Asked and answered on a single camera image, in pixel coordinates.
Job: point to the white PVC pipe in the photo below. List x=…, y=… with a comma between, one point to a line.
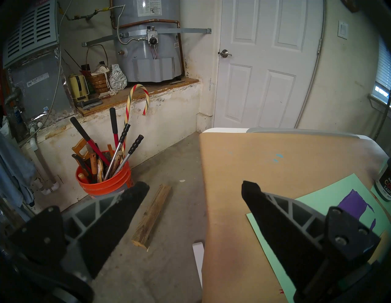
x=39, y=158

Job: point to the red tool black grip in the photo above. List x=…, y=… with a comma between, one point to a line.
x=113, y=125

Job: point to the striped candy cane decoration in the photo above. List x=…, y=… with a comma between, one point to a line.
x=128, y=105

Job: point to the yellow gas line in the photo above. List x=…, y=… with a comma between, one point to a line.
x=88, y=13

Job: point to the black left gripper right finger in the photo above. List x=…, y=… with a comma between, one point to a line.
x=275, y=226

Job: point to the yellow boxy device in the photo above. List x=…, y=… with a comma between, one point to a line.
x=78, y=87

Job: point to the white panel door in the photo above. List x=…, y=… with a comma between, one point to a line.
x=259, y=76

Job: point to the grey Bryant furnace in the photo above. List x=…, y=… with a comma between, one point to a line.
x=30, y=30

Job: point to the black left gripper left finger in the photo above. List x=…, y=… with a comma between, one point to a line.
x=100, y=226

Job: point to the rough wood plank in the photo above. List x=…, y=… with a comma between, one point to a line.
x=152, y=213

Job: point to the white grey work table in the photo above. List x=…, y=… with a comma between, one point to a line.
x=220, y=130

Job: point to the purple paint jar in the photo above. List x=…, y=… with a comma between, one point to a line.
x=385, y=183

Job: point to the blue hanging cloth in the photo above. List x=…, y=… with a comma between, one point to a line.
x=12, y=171

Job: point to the grey water heater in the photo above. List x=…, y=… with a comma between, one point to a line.
x=158, y=21

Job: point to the white window blinds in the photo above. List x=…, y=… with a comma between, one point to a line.
x=383, y=70

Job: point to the orange plastic bucket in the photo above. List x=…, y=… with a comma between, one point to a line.
x=104, y=188

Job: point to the aluminium foil wrapped lump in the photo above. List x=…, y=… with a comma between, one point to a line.
x=117, y=78

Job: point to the white light switch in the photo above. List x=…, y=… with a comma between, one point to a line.
x=342, y=30

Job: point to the brown wicker basket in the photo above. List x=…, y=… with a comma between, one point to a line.
x=98, y=82

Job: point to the silver door knob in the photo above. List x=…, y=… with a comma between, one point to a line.
x=225, y=53

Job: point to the grey water heater tank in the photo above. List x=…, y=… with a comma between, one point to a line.
x=146, y=61

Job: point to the silver tool black grip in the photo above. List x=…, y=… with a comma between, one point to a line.
x=120, y=143
x=131, y=149

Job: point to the green paper sheet purple stripe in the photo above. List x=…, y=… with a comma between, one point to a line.
x=330, y=195

